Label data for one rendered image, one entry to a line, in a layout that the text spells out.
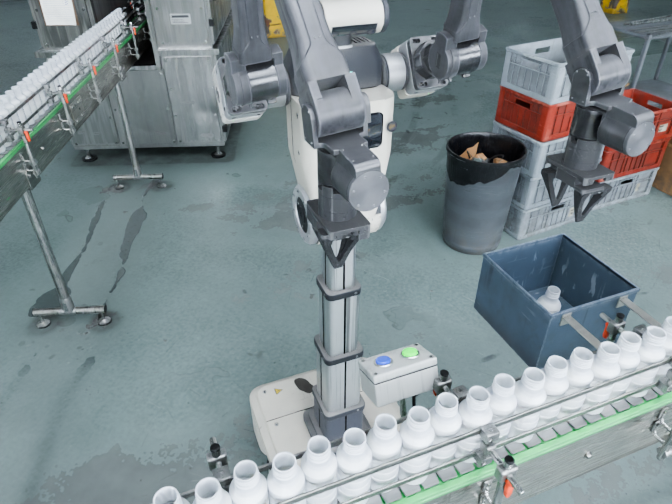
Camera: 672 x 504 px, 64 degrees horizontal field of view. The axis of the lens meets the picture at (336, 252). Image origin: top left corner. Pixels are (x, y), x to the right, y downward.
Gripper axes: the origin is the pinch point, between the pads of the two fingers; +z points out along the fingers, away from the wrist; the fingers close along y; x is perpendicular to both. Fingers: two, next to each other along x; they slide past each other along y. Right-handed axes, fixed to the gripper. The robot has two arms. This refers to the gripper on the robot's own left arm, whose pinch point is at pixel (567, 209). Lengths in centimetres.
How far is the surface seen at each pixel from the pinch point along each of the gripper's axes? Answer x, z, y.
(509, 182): -117, 88, 152
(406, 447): 39, 30, -16
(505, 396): 19.8, 25.7, -15.3
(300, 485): 59, 28, -17
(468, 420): 27.4, 28.1, -15.7
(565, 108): -155, 54, 162
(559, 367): 5.8, 26.2, -13.0
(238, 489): 68, 26, -15
